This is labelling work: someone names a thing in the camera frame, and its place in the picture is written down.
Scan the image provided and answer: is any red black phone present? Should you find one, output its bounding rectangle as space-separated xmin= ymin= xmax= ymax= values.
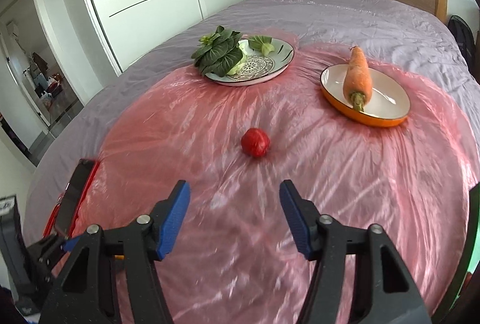
xmin=42 ymin=159 xmax=100 ymax=239

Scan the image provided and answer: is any pink plastic sheet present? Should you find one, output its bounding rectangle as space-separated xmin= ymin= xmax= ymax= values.
xmin=75 ymin=46 xmax=479 ymax=323

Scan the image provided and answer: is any small red fruit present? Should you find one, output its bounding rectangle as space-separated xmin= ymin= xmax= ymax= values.
xmin=241 ymin=128 xmax=270 ymax=158

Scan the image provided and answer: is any orange white plate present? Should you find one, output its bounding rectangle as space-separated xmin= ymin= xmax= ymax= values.
xmin=320 ymin=65 xmax=411 ymax=128

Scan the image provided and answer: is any green metallic tray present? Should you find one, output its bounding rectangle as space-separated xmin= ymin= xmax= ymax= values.
xmin=431 ymin=183 xmax=479 ymax=323

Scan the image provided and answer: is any carrot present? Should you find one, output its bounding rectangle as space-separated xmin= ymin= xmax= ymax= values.
xmin=343 ymin=46 xmax=374 ymax=112

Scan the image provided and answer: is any patterned white plate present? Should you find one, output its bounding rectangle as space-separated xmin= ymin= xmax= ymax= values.
xmin=206 ymin=35 xmax=295 ymax=86

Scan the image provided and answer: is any bok choy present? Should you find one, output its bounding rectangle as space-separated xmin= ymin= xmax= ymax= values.
xmin=191 ymin=26 xmax=274 ymax=77

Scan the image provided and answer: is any black backpack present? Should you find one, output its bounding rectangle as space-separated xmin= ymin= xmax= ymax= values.
xmin=448 ymin=15 xmax=476 ymax=72

